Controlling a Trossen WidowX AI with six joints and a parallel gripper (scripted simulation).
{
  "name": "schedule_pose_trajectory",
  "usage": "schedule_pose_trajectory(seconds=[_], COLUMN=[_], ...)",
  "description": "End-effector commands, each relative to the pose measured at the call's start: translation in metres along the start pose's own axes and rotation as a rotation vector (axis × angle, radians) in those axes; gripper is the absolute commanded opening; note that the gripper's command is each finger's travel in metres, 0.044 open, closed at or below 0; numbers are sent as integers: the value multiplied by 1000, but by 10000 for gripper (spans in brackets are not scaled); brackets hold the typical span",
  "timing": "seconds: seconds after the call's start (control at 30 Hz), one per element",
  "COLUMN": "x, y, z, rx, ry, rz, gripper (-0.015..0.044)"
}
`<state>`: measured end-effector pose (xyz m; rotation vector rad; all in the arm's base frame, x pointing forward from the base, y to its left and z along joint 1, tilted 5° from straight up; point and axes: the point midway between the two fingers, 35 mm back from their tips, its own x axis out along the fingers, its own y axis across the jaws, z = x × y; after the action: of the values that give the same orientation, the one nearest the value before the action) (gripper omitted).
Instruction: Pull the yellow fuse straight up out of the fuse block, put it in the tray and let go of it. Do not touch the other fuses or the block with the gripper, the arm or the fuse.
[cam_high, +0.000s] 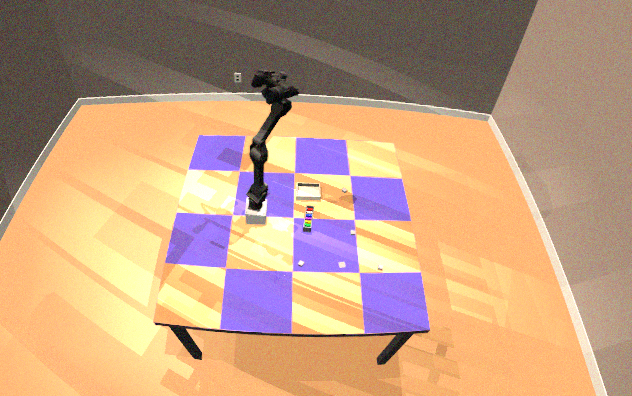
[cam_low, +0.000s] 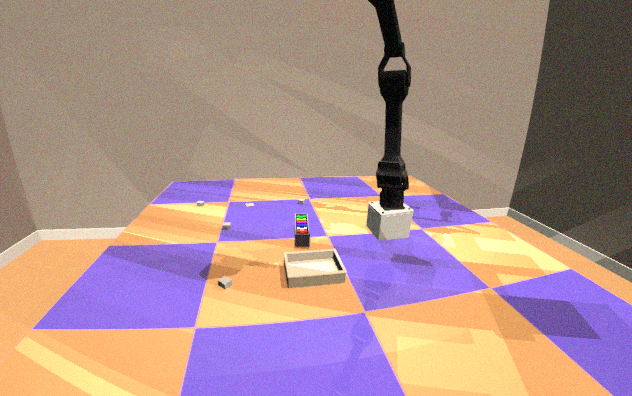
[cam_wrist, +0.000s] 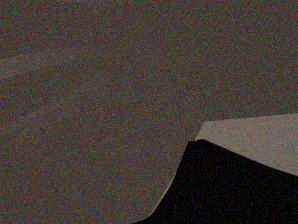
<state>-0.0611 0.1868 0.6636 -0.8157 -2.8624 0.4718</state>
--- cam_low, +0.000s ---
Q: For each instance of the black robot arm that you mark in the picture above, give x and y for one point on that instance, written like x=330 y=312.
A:
x=394 y=86

